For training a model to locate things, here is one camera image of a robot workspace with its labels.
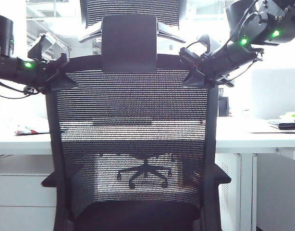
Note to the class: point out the white perforated metal panel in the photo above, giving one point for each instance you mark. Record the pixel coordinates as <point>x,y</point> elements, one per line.
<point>228,192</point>

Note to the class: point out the white metal desk leg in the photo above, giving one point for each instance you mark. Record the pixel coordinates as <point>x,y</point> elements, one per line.
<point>248,192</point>

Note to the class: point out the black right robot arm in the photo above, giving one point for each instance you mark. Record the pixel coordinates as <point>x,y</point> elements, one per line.
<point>234,60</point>

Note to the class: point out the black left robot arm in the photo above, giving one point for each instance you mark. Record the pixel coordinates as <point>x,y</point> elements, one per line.
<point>13,69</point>

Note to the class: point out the white desk underframe beam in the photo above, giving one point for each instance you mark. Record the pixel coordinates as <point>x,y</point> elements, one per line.
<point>289,152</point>

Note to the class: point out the black mesh chair behind desk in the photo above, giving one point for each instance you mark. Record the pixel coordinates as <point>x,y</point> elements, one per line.
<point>130,8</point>

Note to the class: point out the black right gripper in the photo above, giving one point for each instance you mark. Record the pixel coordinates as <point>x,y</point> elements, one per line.
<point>207,67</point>

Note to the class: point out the black mesh office chair with headrest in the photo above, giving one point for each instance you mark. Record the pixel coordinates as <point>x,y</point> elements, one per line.
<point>133,115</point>

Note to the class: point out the white plastic bag red print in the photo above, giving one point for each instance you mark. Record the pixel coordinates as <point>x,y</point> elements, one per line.
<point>27,128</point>

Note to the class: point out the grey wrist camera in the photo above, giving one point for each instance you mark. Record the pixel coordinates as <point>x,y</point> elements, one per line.
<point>41,47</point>
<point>205,41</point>

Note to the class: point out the white three-drawer pedestal cabinet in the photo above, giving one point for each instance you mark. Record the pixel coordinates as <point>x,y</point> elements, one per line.
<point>22,192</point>

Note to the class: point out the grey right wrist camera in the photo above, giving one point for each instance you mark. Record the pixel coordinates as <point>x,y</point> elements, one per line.
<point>205,41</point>

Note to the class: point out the black box device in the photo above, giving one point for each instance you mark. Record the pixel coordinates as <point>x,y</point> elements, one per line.
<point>224,102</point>

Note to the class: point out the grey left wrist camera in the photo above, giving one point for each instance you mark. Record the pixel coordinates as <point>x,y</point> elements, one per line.
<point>41,47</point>

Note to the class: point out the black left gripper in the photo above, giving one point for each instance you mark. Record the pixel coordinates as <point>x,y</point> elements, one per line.
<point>47,72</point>

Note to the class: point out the green yellow soft item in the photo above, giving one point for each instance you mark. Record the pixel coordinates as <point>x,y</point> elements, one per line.
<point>289,115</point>

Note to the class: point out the black notebook on desk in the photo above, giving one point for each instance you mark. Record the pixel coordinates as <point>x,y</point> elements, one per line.
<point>284,124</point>

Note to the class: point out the light grey desk partition screen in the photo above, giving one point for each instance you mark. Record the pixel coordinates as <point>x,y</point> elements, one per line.
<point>277,93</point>

